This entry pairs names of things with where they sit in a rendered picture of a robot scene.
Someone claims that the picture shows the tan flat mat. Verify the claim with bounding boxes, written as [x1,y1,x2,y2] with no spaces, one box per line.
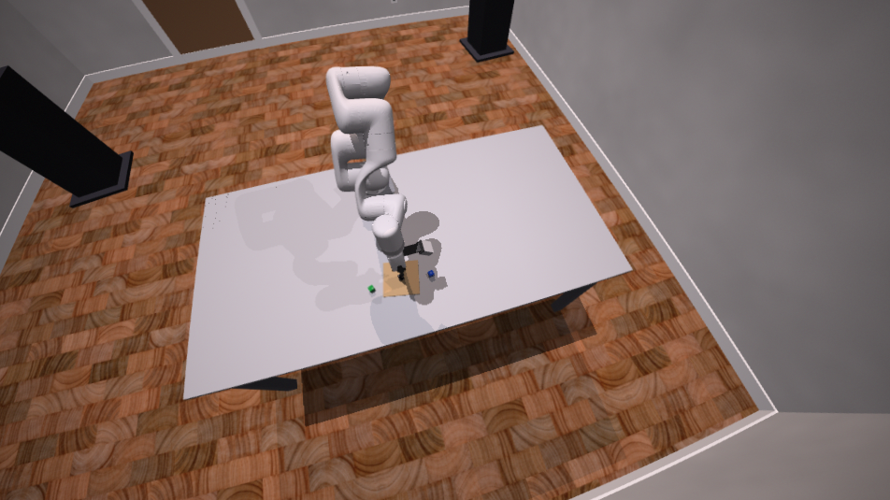
[383,260,420,297]

